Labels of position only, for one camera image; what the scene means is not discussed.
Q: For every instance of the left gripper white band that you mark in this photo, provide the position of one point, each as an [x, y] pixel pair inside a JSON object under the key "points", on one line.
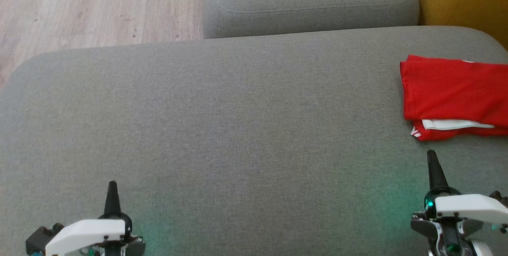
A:
{"points": [[87, 234]]}

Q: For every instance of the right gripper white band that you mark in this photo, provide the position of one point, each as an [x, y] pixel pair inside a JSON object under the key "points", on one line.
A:
{"points": [[468, 208]]}

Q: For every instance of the red shorts with white lining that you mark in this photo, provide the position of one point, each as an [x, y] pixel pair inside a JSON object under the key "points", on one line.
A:
{"points": [[456, 134]]}

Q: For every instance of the red shirt with white trim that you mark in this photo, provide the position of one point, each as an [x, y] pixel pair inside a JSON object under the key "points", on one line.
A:
{"points": [[452, 89]]}

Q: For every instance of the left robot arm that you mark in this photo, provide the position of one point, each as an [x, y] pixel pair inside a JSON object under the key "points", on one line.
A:
{"points": [[107, 251]]}

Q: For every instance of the large grey sofa ottoman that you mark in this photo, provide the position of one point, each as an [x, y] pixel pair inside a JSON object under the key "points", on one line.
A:
{"points": [[238, 129]]}

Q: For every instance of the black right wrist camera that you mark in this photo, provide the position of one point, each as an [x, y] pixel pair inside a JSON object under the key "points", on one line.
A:
{"points": [[499, 198]]}

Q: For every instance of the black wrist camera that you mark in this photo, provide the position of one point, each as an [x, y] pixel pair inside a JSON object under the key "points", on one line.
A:
{"points": [[39, 238], [499, 198]]}

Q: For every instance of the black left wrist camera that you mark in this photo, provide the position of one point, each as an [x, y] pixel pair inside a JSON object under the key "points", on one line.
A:
{"points": [[39, 238]]}

